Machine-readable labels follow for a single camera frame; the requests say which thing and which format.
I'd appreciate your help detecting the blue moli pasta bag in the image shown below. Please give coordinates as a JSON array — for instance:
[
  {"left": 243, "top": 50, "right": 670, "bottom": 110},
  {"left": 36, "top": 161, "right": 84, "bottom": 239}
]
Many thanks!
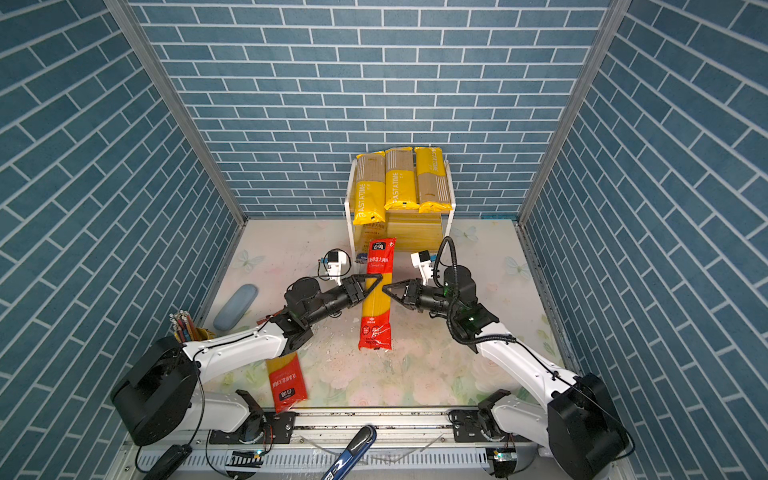
[{"left": 354, "top": 222, "right": 387, "bottom": 264}]

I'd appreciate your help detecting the wooden two-tier shelf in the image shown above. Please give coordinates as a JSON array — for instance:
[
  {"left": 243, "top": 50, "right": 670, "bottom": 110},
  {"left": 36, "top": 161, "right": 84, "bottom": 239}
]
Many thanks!
[{"left": 343, "top": 159, "right": 456, "bottom": 267}]

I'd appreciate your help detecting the aluminium mounting rail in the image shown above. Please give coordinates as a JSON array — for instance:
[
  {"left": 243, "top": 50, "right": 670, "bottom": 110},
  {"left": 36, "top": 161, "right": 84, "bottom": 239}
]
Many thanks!
[{"left": 111, "top": 401, "right": 632, "bottom": 479}]

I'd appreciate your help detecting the yellow pencil cup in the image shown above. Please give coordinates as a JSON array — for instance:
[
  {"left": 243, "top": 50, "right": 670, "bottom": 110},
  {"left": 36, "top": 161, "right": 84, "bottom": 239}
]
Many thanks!
[{"left": 169, "top": 310, "right": 215, "bottom": 343}]

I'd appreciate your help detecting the yellow pastatime bag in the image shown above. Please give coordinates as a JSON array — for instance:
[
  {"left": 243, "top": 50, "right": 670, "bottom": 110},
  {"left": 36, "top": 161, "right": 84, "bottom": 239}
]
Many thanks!
[
  {"left": 353, "top": 152, "right": 386, "bottom": 225},
  {"left": 415, "top": 147, "right": 452, "bottom": 213},
  {"left": 385, "top": 147, "right": 420, "bottom": 211}
]

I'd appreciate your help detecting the blue black handheld tool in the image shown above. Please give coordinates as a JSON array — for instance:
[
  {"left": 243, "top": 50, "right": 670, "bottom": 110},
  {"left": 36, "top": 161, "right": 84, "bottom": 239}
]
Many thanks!
[{"left": 321, "top": 425, "right": 377, "bottom": 480}]

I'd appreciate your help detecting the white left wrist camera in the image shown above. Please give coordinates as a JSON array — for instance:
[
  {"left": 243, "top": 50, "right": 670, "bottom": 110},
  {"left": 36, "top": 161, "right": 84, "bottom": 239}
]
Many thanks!
[{"left": 317, "top": 248, "right": 351, "bottom": 285}]

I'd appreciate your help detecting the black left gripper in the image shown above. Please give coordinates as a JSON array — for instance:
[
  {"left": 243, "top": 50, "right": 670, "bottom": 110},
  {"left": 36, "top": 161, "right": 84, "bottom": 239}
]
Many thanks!
[{"left": 302, "top": 275, "right": 381, "bottom": 329}]

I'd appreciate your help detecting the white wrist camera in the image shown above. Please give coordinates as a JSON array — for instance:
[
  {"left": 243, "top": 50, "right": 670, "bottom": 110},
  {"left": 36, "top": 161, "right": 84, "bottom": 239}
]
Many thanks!
[
  {"left": 317, "top": 248, "right": 351, "bottom": 285},
  {"left": 411, "top": 250, "right": 433, "bottom": 285}
]

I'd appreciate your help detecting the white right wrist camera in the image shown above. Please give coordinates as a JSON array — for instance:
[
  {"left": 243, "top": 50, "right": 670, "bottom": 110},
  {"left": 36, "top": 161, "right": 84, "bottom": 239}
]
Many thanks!
[{"left": 411, "top": 250, "right": 433, "bottom": 285}]

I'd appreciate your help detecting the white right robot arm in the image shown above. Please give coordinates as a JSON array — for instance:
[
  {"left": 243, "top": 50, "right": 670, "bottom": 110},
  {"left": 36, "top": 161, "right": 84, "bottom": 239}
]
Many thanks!
[{"left": 382, "top": 266, "right": 631, "bottom": 479}]

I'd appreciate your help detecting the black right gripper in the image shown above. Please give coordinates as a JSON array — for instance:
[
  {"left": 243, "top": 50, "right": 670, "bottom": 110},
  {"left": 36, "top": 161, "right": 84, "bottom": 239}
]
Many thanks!
[{"left": 385, "top": 278, "right": 462, "bottom": 319}]

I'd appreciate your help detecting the black handle tool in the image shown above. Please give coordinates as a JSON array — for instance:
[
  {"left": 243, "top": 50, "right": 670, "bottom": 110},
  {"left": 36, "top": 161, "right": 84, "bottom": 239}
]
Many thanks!
[{"left": 144, "top": 444, "right": 192, "bottom": 480}]

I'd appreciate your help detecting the red spaghetti bag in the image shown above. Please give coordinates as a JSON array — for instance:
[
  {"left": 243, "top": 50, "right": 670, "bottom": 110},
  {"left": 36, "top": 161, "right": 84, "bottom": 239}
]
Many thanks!
[
  {"left": 358, "top": 238, "right": 396, "bottom": 350},
  {"left": 266, "top": 353, "right": 308, "bottom": 413}
]

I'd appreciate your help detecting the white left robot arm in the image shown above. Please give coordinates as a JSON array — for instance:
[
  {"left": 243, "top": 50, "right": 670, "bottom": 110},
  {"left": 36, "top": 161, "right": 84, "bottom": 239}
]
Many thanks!
[{"left": 110, "top": 274, "right": 383, "bottom": 446}]

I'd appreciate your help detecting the grey-blue glasses case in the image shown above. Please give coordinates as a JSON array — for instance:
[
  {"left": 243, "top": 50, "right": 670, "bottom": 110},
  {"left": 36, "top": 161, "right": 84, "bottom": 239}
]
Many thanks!
[{"left": 213, "top": 284, "right": 259, "bottom": 332}]

